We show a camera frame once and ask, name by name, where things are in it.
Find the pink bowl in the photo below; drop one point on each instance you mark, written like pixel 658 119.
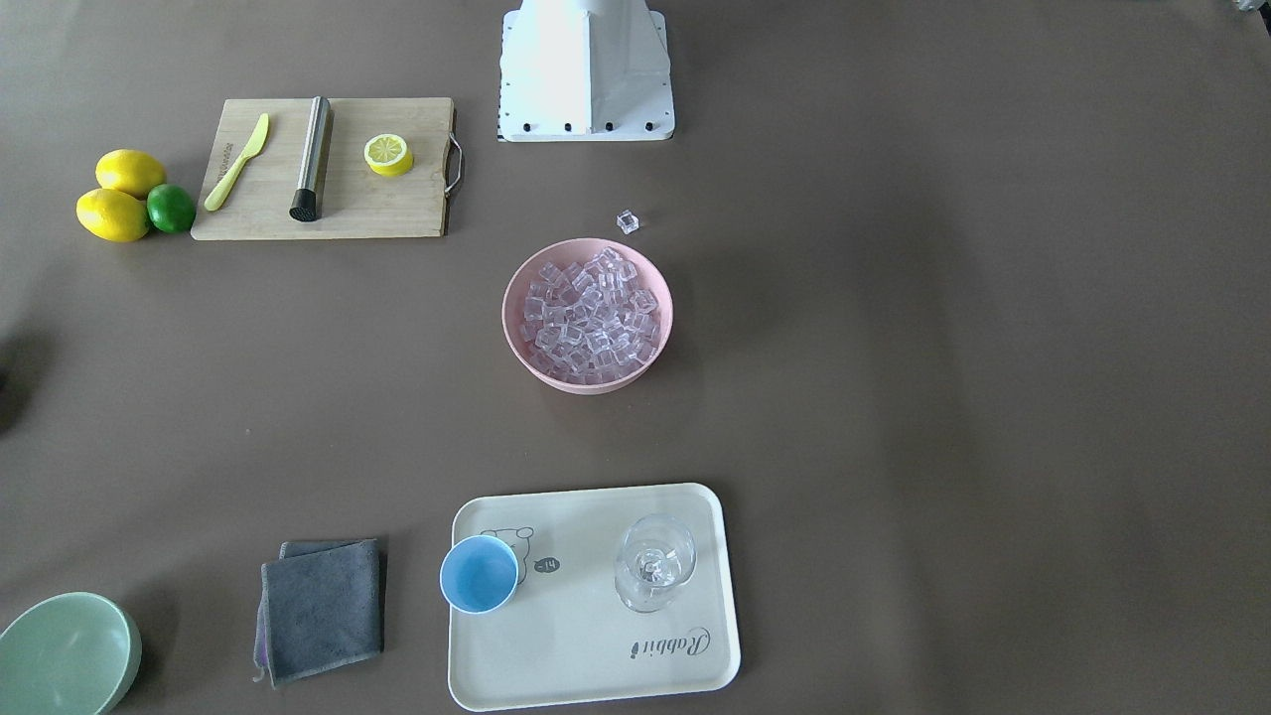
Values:
pixel 580 250

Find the ice cubes pile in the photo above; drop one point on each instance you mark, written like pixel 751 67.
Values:
pixel 589 319

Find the loose ice cube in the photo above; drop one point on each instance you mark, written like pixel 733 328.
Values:
pixel 627 222

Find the blue cup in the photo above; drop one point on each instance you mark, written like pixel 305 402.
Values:
pixel 479 574

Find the clear wine glass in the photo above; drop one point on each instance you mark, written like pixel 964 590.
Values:
pixel 656 557

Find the cream serving tray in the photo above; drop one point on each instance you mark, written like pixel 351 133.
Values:
pixel 566 637

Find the half lemon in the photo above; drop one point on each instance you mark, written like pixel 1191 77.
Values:
pixel 388 155

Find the steel muddler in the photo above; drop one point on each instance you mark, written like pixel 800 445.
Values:
pixel 307 199

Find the wooden cutting board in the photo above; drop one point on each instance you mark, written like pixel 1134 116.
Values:
pixel 354 202

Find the grey folded cloth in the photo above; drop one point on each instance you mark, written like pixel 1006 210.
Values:
pixel 320 609

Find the yellow plastic knife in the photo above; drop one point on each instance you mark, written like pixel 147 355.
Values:
pixel 251 149

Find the green lime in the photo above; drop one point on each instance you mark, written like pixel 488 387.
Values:
pixel 170 208

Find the upper whole lemon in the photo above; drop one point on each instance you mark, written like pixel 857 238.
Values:
pixel 130 171

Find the whole lemon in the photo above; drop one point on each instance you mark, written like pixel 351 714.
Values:
pixel 130 171
pixel 113 215

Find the lower whole lemon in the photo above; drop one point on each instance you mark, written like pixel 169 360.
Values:
pixel 113 215

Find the green bowl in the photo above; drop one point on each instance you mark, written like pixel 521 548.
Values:
pixel 76 653

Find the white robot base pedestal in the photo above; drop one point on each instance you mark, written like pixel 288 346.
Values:
pixel 584 71

